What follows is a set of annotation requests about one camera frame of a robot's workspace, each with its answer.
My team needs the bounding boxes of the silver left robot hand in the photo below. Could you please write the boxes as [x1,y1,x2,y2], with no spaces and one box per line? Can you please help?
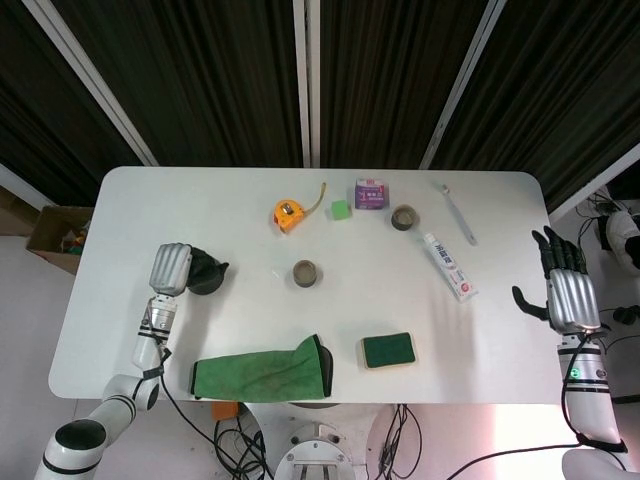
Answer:
[148,242,197,300]

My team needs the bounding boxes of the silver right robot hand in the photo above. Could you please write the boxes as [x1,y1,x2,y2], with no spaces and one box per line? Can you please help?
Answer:
[511,225,601,335]

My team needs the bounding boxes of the black teapot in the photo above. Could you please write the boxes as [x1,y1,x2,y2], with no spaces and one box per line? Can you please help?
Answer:
[187,245,230,296]

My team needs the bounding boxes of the dark ceramic tea cup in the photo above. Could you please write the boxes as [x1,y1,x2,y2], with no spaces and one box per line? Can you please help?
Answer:
[291,258,321,290]
[390,203,421,233]

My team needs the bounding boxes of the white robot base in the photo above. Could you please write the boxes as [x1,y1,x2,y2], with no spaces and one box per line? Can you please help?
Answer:
[273,422,357,480]

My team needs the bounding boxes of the white rounded device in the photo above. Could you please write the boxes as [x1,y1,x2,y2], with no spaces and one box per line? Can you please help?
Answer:
[602,209,640,274]

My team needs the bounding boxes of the brown cardboard box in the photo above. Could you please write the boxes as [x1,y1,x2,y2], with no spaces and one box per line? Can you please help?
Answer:
[25,205,95,277]

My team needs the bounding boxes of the white toothpaste tube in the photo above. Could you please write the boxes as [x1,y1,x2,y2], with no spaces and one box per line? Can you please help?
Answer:
[422,231,476,304]

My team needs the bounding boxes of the orange tape measure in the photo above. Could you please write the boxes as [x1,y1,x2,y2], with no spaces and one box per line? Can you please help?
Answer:
[272,182,327,235]

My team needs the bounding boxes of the green microfibre cloth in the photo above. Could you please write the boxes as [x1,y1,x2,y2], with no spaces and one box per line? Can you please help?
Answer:
[191,333,335,403]

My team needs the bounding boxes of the grey toothbrush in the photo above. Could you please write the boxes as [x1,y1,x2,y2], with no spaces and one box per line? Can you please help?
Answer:
[433,180,479,247]

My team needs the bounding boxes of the green and yellow sponge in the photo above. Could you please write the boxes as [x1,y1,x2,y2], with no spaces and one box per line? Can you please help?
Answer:
[360,331,418,372]

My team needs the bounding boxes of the dark curtain panel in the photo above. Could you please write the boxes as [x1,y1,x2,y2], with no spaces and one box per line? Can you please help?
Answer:
[0,0,146,207]
[49,0,306,169]
[318,0,494,170]
[432,0,640,211]

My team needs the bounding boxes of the purple cardboard box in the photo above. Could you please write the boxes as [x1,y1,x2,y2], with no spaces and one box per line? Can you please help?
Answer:
[354,178,390,211]

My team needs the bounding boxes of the black floor cables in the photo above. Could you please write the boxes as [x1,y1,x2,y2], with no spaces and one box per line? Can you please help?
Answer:
[574,194,640,341]

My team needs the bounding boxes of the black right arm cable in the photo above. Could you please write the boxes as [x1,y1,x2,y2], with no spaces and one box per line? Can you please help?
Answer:
[447,337,629,479]

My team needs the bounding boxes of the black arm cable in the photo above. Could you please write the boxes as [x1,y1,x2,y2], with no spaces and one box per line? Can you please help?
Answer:
[447,337,629,479]
[152,339,226,446]

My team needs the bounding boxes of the white metal frame post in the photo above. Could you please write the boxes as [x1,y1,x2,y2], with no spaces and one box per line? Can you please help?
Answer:
[0,162,49,214]
[418,0,509,170]
[292,0,321,169]
[22,0,160,167]
[547,147,640,224]

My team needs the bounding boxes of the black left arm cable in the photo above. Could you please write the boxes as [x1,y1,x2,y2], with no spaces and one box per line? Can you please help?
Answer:
[152,339,226,446]

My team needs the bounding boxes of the black cable bundle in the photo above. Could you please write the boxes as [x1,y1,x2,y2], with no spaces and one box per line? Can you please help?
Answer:
[213,414,275,480]

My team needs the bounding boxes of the black hanging cables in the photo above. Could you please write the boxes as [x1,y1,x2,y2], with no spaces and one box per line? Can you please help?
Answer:
[378,403,425,480]

